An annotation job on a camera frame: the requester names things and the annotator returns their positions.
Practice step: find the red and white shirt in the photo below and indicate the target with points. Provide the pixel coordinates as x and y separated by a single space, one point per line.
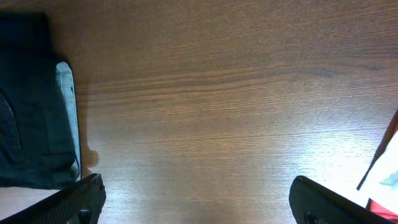
379 184

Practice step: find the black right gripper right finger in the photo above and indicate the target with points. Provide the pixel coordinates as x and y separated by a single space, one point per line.
312 203

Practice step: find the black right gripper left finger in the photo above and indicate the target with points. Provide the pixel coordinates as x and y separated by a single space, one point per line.
80 203

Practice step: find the black shorts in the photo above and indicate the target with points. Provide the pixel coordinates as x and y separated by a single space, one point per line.
37 148

